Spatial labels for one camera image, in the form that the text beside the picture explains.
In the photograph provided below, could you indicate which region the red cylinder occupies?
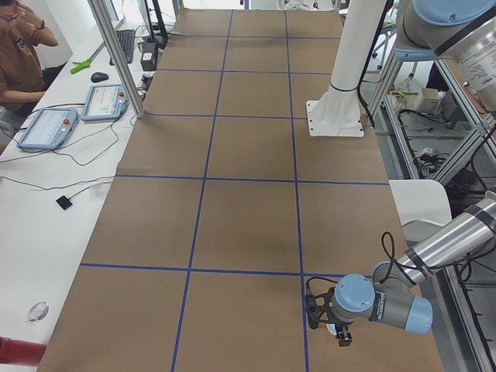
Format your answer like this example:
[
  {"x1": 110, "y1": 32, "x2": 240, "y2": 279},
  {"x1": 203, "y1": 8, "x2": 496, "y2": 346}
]
[{"x1": 1, "y1": 337, "x2": 47, "y2": 367}]

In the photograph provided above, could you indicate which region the small black square pad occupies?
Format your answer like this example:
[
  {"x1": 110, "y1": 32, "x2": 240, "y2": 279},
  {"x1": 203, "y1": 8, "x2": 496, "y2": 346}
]
[{"x1": 56, "y1": 195, "x2": 73, "y2": 210}]

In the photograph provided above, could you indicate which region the black camera cable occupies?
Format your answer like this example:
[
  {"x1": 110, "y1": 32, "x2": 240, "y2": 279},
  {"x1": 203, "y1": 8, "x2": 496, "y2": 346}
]
[{"x1": 304, "y1": 231, "x2": 415, "y2": 295}]

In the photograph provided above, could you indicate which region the aluminium frame post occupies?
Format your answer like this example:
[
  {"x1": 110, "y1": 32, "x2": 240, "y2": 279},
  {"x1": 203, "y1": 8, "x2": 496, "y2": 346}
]
[{"x1": 88, "y1": 0, "x2": 145, "y2": 118}]

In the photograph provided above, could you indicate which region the black power box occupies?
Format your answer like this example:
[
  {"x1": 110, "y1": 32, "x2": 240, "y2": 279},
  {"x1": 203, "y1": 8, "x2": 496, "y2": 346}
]
[{"x1": 140, "y1": 43, "x2": 158, "y2": 71}]

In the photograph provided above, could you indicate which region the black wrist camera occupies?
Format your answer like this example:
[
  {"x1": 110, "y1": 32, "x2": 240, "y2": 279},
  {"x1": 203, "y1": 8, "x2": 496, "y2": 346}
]
[{"x1": 305, "y1": 288, "x2": 336, "y2": 329}]

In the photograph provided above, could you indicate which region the black keyboard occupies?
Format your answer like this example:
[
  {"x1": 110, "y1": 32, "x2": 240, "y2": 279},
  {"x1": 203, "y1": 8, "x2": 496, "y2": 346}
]
[{"x1": 115, "y1": 29, "x2": 136, "y2": 64}]

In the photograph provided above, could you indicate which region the green plastic tool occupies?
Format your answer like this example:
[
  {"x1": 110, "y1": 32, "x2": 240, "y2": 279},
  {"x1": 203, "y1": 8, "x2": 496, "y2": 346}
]
[{"x1": 71, "y1": 58, "x2": 92, "y2": 74}]

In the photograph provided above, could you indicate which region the blue dome call bell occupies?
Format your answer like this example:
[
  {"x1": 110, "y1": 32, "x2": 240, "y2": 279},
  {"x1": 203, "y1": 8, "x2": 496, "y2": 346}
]
[{"x1": 326, "y1": 324, "x2": 337, "y2": 336}]

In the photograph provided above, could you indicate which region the black computer mouse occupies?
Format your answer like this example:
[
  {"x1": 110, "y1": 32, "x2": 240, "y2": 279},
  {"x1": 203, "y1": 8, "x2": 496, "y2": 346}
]
[{"x1": 90, "y1": 72, "x2": 109, "y2": 83}]

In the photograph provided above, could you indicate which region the crumpled clear plastic wrapper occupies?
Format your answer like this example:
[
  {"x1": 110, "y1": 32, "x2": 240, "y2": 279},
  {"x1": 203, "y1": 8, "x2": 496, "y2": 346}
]
[{"x1": 26, "y1": 301, "x2": 50, "y2": 323}]

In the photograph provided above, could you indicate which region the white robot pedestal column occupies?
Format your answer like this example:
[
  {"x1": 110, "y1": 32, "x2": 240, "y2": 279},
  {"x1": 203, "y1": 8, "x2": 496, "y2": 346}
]
[{"x1": 306, "y1": 0, "x2": 387, "y2": 137}]

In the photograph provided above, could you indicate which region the near blue teach pendant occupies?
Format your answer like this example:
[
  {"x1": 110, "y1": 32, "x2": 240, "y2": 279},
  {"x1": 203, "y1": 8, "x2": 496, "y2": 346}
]
[{"x1": 17, "y1": 108, "x2": 79, "y2": 150}]

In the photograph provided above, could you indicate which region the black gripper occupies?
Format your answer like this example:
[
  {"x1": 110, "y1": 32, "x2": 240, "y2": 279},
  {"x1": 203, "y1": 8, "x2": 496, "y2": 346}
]
[{"x1": 328, "y1": 315, "x2": 353, "y2": 346}]

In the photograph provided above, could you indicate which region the person in brown shirt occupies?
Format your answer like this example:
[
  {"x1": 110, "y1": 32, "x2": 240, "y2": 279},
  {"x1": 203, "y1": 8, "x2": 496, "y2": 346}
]
[{"x1": 1, "y1": 1, "x2": 58, "y2": 118}]

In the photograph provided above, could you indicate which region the blue teach pendant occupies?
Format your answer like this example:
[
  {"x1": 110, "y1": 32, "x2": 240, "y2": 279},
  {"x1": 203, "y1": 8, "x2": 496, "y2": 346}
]
[
  {"x1": 81, "y1": 84, "x2": 129, "y2": 122},
  {"x1": 17, "y1": 108, "x2": 79, "y2": 150}
]

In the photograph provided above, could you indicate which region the far blue teach pendant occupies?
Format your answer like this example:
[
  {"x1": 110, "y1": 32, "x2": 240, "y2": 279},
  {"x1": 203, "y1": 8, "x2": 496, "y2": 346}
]
[{"x1": 81, "y1": 84, "x2": 129, "y2": 122}]

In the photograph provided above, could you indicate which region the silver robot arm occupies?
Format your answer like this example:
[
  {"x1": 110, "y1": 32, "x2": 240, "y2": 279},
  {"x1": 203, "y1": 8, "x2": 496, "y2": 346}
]
[{"x1": 307, "y1": 1, "x2": 495, "y2": 346}]

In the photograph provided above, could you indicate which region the white plastic chair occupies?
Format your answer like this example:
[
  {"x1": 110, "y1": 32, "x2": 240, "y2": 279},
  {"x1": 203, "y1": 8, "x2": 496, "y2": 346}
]
[{"x1": 389, "y1": 179, "x2": 452, "y2": 244}]

